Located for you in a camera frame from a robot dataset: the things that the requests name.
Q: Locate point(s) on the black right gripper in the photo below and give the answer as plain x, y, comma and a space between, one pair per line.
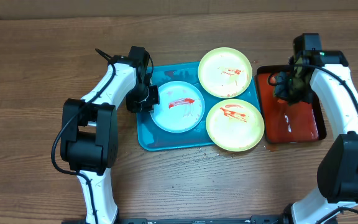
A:
307, 98

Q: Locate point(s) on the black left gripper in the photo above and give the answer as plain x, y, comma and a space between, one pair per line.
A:
133, 106

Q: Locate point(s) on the light blue plate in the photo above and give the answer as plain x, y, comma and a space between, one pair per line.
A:
181, 107

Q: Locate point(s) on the yellow plate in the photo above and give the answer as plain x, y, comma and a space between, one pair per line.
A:
235, 125
225, 72

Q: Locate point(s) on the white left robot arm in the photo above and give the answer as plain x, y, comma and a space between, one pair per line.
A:
87, 144

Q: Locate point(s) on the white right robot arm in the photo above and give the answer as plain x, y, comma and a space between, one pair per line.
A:
325, 74

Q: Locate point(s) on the red black-rimmed tray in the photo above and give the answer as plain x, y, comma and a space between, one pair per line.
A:
301, 122

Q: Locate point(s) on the teal plastic tray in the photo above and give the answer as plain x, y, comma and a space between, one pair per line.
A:
153, 138

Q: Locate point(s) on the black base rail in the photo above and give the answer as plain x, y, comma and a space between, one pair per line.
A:
255, 219

